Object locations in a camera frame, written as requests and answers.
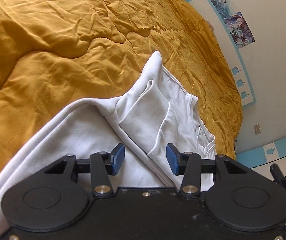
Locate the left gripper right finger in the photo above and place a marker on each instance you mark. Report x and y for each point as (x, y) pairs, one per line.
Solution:
(191, 166)

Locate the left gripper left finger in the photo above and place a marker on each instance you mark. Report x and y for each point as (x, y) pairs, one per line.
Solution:
(100, 166)

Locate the white garment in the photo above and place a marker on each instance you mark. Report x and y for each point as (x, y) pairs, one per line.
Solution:
(155, 112)

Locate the white blue headboard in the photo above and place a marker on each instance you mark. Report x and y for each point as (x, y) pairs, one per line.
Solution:
(228, 47)

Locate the blue white wardrobe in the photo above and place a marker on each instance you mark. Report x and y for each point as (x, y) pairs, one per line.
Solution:
(260, 159)

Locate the mustard yellow duvet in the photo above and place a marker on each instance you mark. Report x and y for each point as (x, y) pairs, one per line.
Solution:
(54, 52)

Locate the wall switch plate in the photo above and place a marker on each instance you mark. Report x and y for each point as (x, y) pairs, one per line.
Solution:
(257, 129)

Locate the anime posters on wall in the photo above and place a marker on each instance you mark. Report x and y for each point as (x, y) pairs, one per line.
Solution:
(235, 22)

